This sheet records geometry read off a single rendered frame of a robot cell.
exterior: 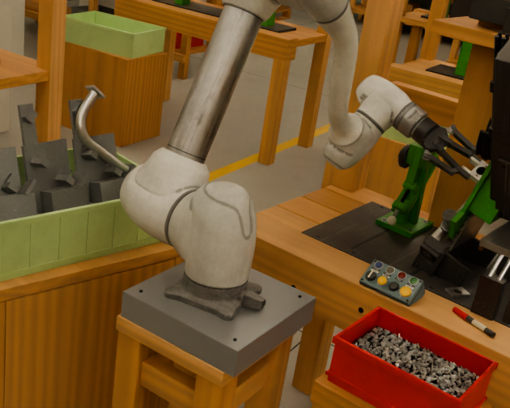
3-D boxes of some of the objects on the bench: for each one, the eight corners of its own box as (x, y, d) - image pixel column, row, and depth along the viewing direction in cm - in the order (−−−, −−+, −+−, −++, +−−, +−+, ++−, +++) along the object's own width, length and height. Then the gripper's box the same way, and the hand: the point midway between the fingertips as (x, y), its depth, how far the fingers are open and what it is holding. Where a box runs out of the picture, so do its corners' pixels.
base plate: (695, 420, 171) (699, 413, 170) (299, 237, 230) (300, 231, 229) (725, 351, 203) (728, 345, 202) (371, 206, 261) (371, 201, 260)
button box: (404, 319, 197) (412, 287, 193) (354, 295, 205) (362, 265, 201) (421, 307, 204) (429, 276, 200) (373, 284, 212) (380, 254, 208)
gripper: (401, 140, 213) (469, 194, 205) (439, 101, 215) (507, 154, 208) (399, 151, 220) (465, 204, 212) (436, 113, 222) (503, 164, 215)
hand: (476, 171), depth 211 cm, fingers closed on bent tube, 3 cm apart
